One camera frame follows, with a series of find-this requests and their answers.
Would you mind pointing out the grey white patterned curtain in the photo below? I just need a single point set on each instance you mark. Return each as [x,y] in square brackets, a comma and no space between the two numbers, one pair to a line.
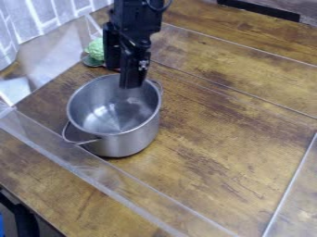
[28,19]

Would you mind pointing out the black bar at back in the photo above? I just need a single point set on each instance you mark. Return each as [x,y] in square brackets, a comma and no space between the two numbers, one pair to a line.
[264,10]

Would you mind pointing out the stainless steel pot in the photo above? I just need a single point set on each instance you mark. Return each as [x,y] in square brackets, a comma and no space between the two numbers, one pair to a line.
[113,121]

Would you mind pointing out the pink handled spoon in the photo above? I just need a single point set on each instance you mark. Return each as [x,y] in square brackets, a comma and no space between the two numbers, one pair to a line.
[90,62]

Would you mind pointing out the clear acrylic barrier panel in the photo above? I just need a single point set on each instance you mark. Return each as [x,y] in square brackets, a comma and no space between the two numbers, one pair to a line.
[94,198]

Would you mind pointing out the green bumpy toy vegetable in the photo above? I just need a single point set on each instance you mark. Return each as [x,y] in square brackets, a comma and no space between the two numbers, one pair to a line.
[96,49]

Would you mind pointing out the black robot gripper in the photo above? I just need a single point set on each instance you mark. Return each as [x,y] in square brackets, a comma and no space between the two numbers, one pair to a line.
[135,19]

